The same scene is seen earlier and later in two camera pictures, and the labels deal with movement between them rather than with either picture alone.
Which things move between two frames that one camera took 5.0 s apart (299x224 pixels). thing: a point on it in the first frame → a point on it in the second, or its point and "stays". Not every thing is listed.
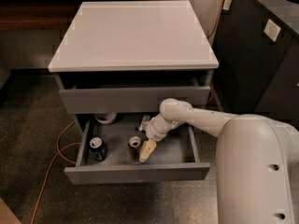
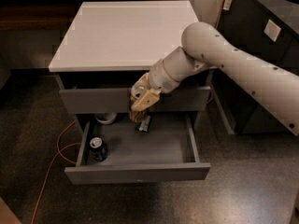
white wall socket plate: (272, 30) stays
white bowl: (106, 118) stays
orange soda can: (135, 147) → (136, 115)
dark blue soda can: (97, 148) stays
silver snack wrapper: (145, 121) stays
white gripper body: (154, 132) → (161, 77)
